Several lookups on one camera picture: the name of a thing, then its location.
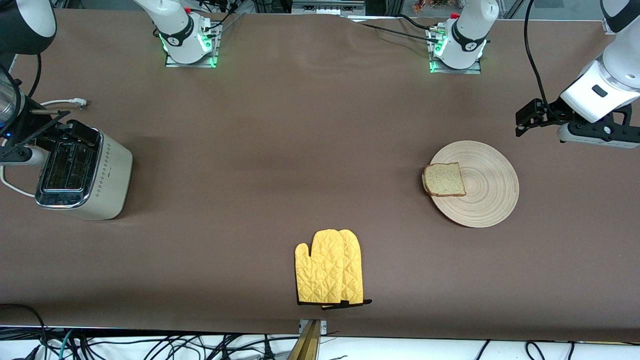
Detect round wooden plate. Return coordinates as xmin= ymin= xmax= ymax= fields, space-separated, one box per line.
xmin=427 ymin=140 xmax=520 ymax=229

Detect brown bread slice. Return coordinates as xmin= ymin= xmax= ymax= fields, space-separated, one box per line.
xmin=422 ymin=162 xmax=467 ymax=198

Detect cream and chrome toaster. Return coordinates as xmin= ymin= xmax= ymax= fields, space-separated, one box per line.
xmin=34 ymin=127 xmax=134 ymax=221

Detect orange object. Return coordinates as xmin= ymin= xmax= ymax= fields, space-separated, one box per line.
xmin=412 ymin=0 xmax=452 ymax=14

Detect brown table cover sheet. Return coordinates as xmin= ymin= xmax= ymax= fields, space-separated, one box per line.
xmin=0 ymin=9 xmax=640 ymax=344

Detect yellow quilted oven mitt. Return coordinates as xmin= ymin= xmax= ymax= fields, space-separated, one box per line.
xmin=327 ymin=229 xmax=373 ymax=311
xmin=294 ymin=229 xmax=353 ymax=307

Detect grey metal device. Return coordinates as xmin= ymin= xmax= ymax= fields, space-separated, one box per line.
xmin=291 ymin=0 xmax=366 ymax=16

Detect brass coloured bar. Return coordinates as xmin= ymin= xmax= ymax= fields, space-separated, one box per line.
xmin=287 ymin=320 xmax=321 ymax=360

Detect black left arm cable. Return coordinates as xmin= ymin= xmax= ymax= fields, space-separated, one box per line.
xmin=523 ymin=0 xmax=562 ymax=121

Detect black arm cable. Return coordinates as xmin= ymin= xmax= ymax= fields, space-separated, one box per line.
xmin=27 ymin=52 xmax=44 ymax=99
xmin=523 ymin=0 xmax=562 ymax=121

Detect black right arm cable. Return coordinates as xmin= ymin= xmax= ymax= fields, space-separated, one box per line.
xmin=27 ymin=52 xmax=44 ymax=99

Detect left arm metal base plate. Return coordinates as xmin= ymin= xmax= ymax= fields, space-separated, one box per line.
xmin=428 ymin=27 xmax=483 ymax=75

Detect short black table cable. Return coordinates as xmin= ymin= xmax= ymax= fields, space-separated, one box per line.
xmin=397 ymin=13 xmax=435 ymax=32

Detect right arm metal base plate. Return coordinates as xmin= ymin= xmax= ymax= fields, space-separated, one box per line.
xmin=165 ymin=19 xmax=220 ymax=68

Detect long black table cable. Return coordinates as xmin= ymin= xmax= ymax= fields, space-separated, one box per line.
xmin=350 ymin=20 xmax=437 ymax=41

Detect black looped cable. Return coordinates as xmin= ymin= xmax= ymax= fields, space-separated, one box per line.
xmin=0 ymin=303 xmax=49 ymax=360

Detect black base connector cables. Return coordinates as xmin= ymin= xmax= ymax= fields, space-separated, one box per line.
xmin=199 ymin=0 xmax=247 ymax=32

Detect teal cable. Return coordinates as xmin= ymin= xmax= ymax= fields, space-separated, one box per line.
xmin=56 ymin=329 xmax=75 ymax=360

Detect tangled black cable bundle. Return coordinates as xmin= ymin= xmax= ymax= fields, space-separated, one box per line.
xmin=70 ymin=332 xmax=301 ymax=360

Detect small metal bracket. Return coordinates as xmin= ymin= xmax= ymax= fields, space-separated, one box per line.
xmin=298 ymin=319 xmax=328 ymax=335

